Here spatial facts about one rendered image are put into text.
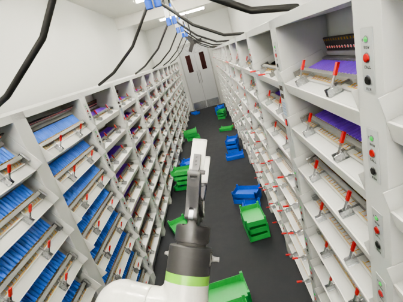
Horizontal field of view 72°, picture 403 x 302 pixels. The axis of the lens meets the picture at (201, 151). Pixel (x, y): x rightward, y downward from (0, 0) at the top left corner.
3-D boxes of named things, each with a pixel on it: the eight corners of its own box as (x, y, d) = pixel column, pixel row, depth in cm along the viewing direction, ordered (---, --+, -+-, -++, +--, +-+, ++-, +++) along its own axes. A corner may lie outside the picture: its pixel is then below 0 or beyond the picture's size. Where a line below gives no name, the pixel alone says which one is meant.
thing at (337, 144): (371, 204, 69) (352, 159, 65) (295, 136, 126) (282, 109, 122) (454, 167, 66) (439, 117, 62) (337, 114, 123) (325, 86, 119)
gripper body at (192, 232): (209, 244, 63) (213, 204, 66) (207, 246, 55) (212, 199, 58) (177, 241, 64) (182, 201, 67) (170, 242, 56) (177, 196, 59)
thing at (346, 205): (375, 267, 75) (358, 229, 71) (301, 175, 133) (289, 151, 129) (451, 236, 72) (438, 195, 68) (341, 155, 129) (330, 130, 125)
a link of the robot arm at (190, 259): (157, 271, 54) (167, 266, 63) (217, 280, 53) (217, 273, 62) (162, 239, 56) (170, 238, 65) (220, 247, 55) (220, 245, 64)
